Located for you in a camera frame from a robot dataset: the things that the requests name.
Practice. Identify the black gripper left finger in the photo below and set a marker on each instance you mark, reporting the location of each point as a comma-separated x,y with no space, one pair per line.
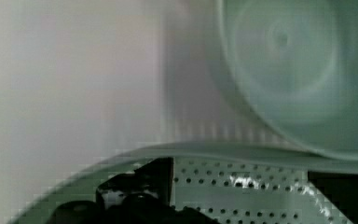
140,197

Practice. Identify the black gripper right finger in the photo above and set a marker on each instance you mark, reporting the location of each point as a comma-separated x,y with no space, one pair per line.
340,189

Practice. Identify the green perforated strainer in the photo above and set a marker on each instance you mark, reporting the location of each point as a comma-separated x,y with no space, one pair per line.
231,183

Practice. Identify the teal green bowl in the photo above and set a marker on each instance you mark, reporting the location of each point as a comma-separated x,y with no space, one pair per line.
293,66

